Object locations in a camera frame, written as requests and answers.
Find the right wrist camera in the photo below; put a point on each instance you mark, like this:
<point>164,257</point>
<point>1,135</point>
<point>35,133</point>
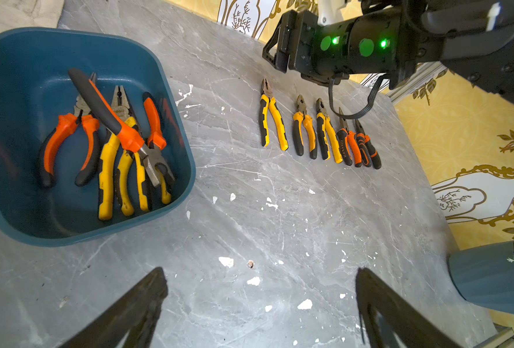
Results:
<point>329,11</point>

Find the orange black box pliers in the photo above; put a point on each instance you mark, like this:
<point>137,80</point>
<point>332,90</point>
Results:
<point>66,127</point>

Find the orange black reversed pliers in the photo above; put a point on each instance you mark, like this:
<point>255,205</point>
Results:
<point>130,139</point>

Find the orange black long-nose pliers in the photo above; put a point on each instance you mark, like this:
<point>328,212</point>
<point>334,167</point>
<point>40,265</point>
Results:
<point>369,155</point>

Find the potted green plant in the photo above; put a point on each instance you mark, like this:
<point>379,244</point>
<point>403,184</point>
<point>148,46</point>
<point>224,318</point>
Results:
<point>485,275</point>

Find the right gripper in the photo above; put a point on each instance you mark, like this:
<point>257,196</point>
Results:
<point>329,54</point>

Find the beige work glove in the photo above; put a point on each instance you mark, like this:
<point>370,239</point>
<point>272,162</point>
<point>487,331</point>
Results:
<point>26,13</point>

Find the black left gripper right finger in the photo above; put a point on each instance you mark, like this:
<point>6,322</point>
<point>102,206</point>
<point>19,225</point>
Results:
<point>385,317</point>

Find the yellow black combination pliers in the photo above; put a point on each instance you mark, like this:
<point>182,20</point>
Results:
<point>328,142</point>

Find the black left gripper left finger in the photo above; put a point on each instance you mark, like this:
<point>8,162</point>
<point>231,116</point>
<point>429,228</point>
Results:
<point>132,319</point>

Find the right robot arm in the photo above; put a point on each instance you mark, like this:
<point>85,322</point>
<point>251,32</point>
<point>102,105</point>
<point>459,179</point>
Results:
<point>474,39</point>

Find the orange black combination pliers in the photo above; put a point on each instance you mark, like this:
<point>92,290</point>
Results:
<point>347,145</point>

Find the teal plastic storage box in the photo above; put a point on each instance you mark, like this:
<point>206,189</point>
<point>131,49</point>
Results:
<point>35,90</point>

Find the yellow box pliers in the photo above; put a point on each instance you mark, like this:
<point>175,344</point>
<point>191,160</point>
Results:
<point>113,183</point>

